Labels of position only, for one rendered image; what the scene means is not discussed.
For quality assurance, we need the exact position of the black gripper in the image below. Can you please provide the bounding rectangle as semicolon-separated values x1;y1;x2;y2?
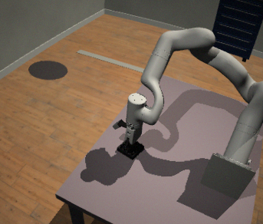
125;125;143;150

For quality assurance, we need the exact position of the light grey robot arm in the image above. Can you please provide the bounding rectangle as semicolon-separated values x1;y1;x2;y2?
113;28;263;170

